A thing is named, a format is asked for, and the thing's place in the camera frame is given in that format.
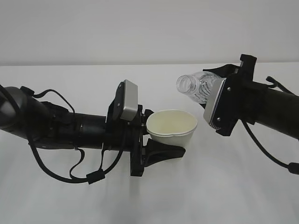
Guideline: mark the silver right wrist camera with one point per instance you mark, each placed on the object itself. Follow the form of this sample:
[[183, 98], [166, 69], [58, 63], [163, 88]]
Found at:
[[218, 108]]

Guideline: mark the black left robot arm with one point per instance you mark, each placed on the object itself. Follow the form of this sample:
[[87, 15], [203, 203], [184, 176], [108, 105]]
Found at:
[[48, 126]]

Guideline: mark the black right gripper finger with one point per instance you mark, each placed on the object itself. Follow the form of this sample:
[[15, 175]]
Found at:
[[224, 71]]

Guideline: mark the clear green-label water bottle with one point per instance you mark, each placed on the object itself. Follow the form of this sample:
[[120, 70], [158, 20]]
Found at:
[[197, 86]]

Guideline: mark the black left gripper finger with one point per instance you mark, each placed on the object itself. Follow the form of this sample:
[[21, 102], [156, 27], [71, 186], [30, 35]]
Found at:
[[156, 152], [147, 113]]

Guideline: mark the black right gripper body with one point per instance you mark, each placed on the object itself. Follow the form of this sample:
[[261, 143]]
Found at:
[[246, 94]]

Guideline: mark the white paper cup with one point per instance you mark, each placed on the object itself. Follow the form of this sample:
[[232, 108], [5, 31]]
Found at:
[[171, 127]]

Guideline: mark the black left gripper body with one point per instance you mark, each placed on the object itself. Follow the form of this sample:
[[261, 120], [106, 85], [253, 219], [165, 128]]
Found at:
[[125, 136]]

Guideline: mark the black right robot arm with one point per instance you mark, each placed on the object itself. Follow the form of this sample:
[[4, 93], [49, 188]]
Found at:
[[279, 110]]

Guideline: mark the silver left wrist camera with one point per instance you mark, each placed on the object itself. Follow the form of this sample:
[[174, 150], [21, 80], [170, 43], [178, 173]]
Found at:
[[125, 103]]

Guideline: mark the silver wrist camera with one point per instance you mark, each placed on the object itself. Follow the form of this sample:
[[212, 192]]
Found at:
[[218, 108], [125, 103]]

